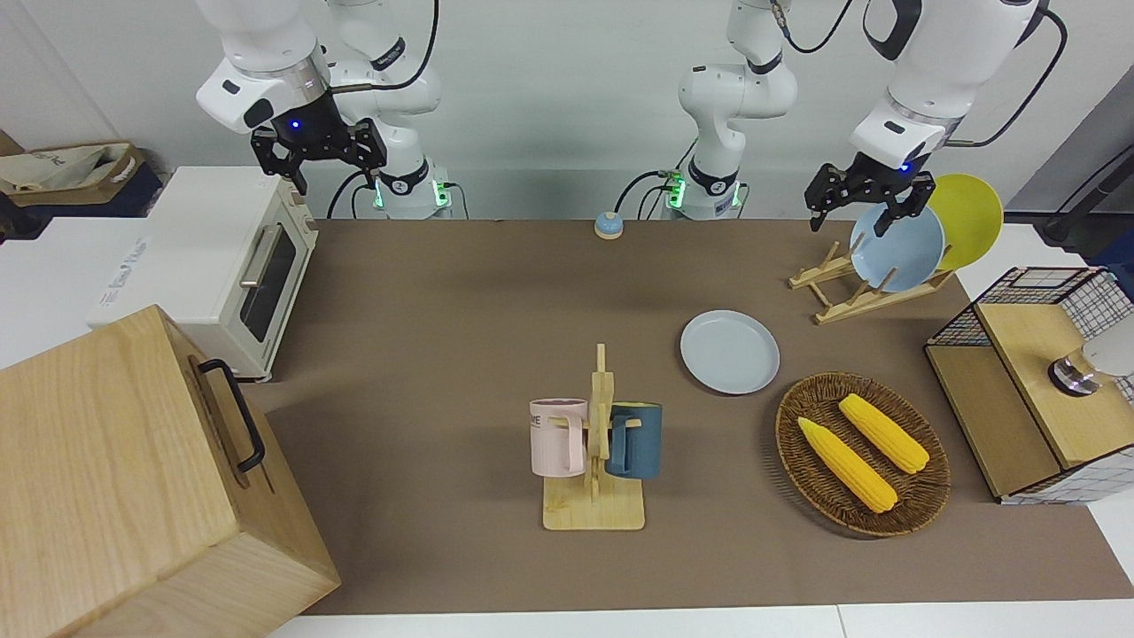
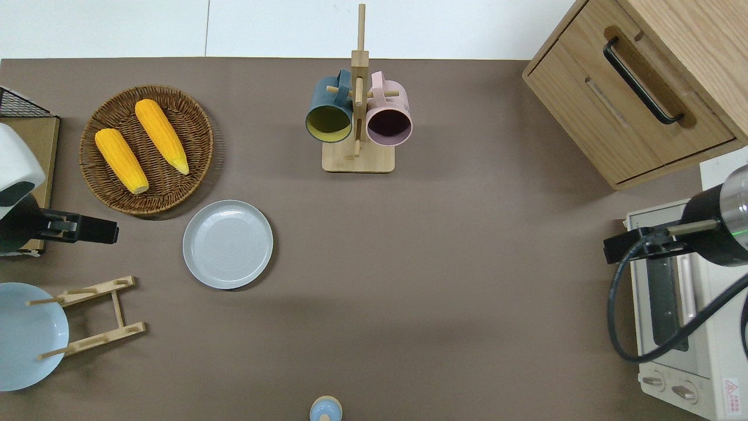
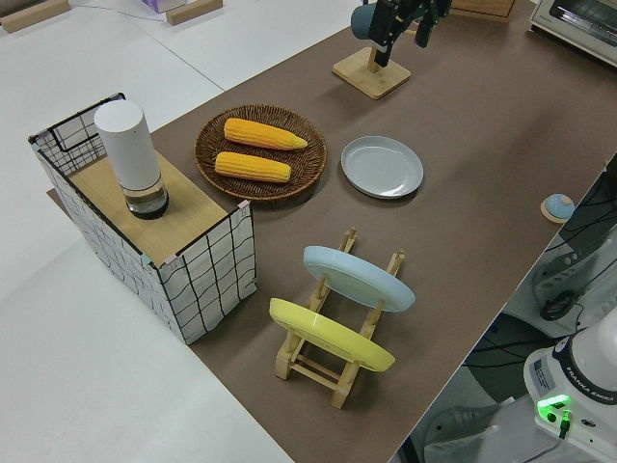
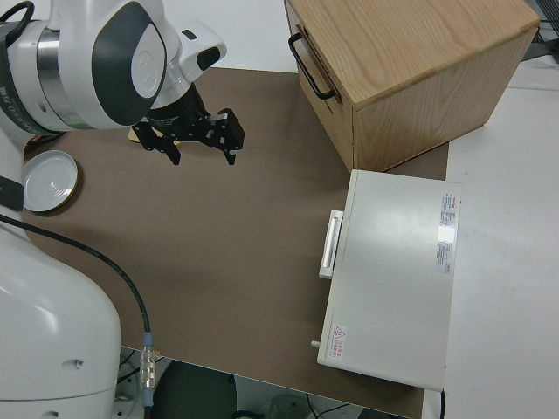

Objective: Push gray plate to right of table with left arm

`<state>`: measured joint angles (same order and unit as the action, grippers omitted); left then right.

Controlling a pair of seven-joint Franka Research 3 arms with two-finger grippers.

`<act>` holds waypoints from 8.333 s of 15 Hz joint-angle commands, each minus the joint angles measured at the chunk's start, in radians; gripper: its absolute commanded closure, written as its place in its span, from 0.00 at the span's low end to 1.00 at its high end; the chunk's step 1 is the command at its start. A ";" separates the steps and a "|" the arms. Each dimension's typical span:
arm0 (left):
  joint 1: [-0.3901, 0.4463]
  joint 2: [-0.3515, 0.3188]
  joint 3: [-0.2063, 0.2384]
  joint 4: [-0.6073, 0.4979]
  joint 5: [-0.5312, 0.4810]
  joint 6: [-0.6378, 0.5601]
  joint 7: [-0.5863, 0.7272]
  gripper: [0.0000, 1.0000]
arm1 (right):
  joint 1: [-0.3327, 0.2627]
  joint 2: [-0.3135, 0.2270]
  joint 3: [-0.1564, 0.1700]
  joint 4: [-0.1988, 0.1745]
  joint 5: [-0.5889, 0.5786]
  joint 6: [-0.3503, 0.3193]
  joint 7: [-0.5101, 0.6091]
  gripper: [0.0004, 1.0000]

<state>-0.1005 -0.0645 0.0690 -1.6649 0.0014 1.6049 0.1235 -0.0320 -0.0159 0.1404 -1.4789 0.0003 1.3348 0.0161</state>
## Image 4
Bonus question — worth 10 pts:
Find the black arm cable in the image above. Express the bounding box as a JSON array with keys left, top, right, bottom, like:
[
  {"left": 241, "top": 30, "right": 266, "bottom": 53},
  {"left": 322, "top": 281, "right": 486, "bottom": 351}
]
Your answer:
[{"left": 0, "top": 213, "right": 158, "bottom": 412}]

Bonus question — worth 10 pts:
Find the wooden mug tree stand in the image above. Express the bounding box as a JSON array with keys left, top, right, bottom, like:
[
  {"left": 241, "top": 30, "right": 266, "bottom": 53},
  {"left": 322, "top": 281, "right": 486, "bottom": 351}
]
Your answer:
[{"left": 126, "top": 125, "right": 181, "bottom": 148}]

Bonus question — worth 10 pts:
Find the brown table mat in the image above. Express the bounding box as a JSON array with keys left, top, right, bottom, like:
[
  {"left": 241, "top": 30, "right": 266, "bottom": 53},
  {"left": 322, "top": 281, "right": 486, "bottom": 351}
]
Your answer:
[{"left": 21, "top": 65, "right": 451, "bottom": 419}]

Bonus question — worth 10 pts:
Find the black cabinet drawer handle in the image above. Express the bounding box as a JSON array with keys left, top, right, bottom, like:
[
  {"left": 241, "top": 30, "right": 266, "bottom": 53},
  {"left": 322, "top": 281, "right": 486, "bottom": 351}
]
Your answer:
[{"left": 287, "top": 33, "right": 337, "bottom": 100}]

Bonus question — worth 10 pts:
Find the white oven door handle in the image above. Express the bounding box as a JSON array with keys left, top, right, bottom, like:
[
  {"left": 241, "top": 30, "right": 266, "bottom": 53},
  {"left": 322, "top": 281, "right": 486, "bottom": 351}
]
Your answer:
[{"left": 318, "top": 209, "right": 346, "bottom": 280}]

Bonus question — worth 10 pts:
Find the gray round plate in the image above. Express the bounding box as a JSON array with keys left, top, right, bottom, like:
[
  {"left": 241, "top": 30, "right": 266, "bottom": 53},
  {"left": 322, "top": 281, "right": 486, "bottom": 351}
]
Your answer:
[{"left": 21, "top": 149, "right": 81, "bottom": 214}]

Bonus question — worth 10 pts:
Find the wooden drawer cabinet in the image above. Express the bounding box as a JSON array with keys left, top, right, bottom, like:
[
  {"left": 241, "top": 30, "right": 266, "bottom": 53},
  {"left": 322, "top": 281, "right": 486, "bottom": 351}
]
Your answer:
[{"left": 283, "top": 0, "right": 542, "bottom": 172}]

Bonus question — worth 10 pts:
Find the white toaster oven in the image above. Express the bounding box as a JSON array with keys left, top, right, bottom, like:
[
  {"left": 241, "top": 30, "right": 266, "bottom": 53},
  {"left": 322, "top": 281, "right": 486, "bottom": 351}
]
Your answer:
[{"left": 308, "top": 168, "right": 463, "bottom": 391}]

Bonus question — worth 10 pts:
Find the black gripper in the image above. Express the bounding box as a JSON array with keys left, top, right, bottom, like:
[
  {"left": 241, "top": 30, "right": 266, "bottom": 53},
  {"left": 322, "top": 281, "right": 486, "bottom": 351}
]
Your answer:
[{"left": 132, "top": 85, "right": 246, "bottom": 168}]

